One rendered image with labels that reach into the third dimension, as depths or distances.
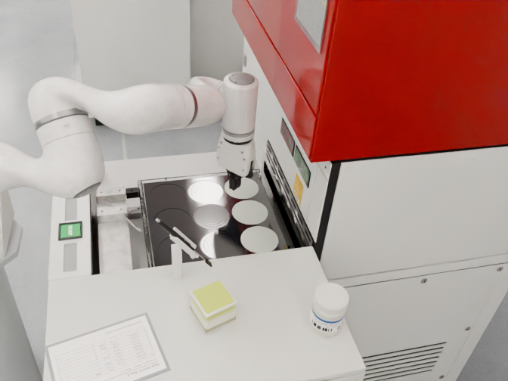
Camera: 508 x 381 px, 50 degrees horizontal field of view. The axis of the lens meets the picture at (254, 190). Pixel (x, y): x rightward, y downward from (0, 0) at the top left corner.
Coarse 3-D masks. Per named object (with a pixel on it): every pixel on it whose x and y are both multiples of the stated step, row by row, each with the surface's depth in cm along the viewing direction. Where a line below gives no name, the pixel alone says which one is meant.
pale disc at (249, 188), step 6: (228, 180) 161; (246, 180) 162; (252, 180) 162; (228, 186) 159; (240, 186) 159; (246, 186) 160; (252, 186) 160; (258, 186) 160; (228, 192) 157; (234, 192) 157; (240, 192) 157; (246, 192) 157; (252, 192) 158; (240, 198) 155; (246, 198) 155
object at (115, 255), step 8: (104, 224) 146; (112, 224) 146; (120, 224) 147; (128, 224) 147; (104, 232) 144; (112, 232) 144; (120, 232) 144; (128, 232) 145; (104, 240) 142; (112, 240) 142; (120, 240) 142; (128, 240) 142; (104, 248) 140; (112, 248) 140; (120, 248) 140; (128, 248) 140; (104, 256) 137; (112, 256) 138; (120, 256) 138; (128, 256) 138; (104, 264) 136; (112, 264) 136; (120, 264) 136; (128, 264) 136; (104, 272) 133; (112, 272) 134
